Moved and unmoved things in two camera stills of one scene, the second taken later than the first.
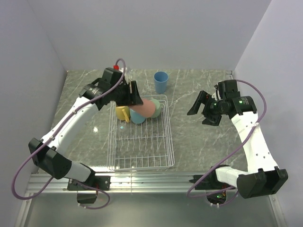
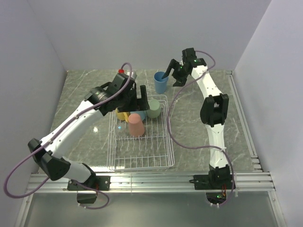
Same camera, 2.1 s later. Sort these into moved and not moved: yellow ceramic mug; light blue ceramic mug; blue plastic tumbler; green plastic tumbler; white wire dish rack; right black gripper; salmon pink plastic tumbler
Moved: salmon pink plastic tumbler; light blue ceramic mug; right black gripper
Not moved: white wire dish rack; blue plastic tumbler; yellow ceramic mug; green plastic tumbler
